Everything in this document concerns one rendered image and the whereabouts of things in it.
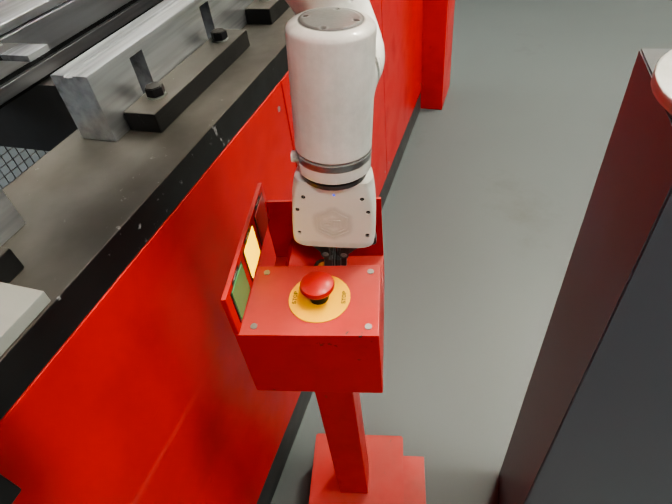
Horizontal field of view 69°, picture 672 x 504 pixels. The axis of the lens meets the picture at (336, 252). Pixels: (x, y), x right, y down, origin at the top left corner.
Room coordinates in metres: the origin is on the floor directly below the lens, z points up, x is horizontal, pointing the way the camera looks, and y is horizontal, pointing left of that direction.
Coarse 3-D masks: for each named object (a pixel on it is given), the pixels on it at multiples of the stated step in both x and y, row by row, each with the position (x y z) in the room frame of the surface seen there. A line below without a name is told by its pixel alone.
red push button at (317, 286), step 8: (312, 272) 0.39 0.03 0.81; (320, 272) 0.39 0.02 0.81; (304, 280) 0.38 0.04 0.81; (312, 280) 0.38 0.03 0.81; (320, 280) 0.37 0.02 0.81; (328, 280) 0.37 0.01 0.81; (304, 288) 0.37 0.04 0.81; (312, 288) 0.36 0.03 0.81; (320, 288) 0.36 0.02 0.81; (328, 288) 0.36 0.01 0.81; (312, 296) 0.36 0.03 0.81; (320, 296) 0.36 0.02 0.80; (328, 296) 0.37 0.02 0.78; (320, 304) 0.36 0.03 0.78
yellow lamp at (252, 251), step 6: (252, 228) 0.45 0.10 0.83; (252, 234) 0.45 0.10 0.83; (252, 240) 0.44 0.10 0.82; (246, 246) 0.42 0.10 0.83; (252, 246) 0.44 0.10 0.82; (258, 246) 0.46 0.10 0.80; (246, 252) 0.42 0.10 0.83; (252, 252) 0.43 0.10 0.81; (258, 252) 0.45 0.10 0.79; (246, 258) 0.41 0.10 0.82; (252, 258) 0.43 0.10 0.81; (258, 258) 0.45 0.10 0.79; (252, 264) 0.42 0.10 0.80; (252, 270) 0.42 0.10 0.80; (252, 276) 0.41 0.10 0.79
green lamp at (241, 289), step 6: (240, 264) 0.39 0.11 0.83; (240, 270) 0.39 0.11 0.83; (240, 276) 0.38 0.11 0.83; (240, 282) 0.38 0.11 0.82; (246, 282) 0.39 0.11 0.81; (234, 288) 0.36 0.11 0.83; (240, 288) 0.37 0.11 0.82; (246, 288) 0.39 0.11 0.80; (234, 294) 0.35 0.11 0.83; (240, 294) 0.37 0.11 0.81; (246, 294) 0.38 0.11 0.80; (234, 300) 0.35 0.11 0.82; (240, 300) 0.36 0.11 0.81; (246, 300) 0.38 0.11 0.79; (240, 306) 0.36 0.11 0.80; (240, 312) 0.35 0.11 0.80
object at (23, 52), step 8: (0, 48) 0.67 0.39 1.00; (8, 48) 0.66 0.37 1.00; (16, 48) 0.66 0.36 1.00; (24, 48) 0.66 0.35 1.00; (32, 48) 0.65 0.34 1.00; (40, 48) 0.65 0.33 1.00; (48, 48) 0.66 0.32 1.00; (0, 56) 0.65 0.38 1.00; (8, 56) 0.64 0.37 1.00; (16, 56) 0.63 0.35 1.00; (24, 56) 0.63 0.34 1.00; (32, 56) 0.63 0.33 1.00
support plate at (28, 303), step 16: (0, 288) 0.23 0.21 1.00; (16, 288) 0.23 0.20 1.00; (0, 304) 0.21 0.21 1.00; (16, 304) 0.21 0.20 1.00; (32, 304) 0.21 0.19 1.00; (0, 320) 0.20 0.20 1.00; (16, 320) 0.20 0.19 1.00; (32, 320) 0.21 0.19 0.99; (0, 336) 0.19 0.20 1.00; (16, 336) 0.19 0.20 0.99; (0, 352) 0.18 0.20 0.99
